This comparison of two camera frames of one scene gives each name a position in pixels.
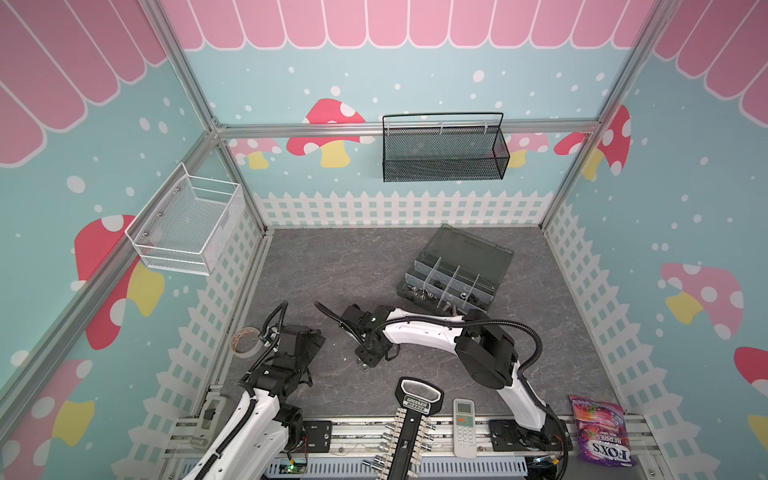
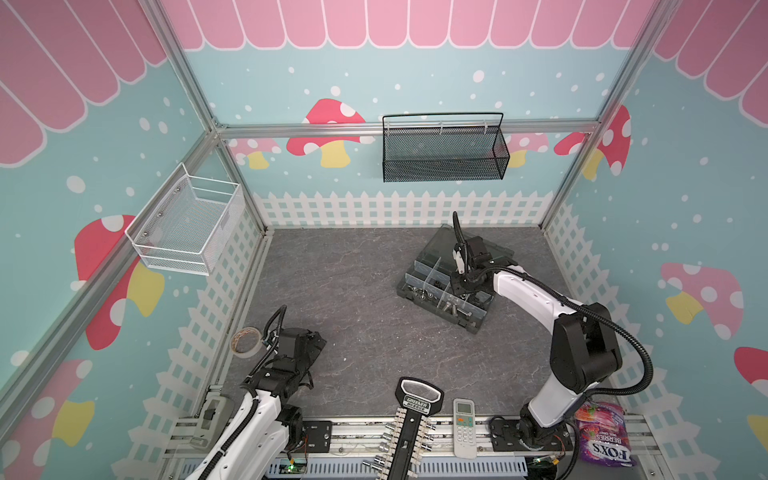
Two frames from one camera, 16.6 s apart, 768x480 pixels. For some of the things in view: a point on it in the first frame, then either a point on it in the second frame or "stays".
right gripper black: [369, 346] -> [466, 280]
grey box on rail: [215, 410] stays
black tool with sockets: [411, 433] stays
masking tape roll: [245, 342] stays
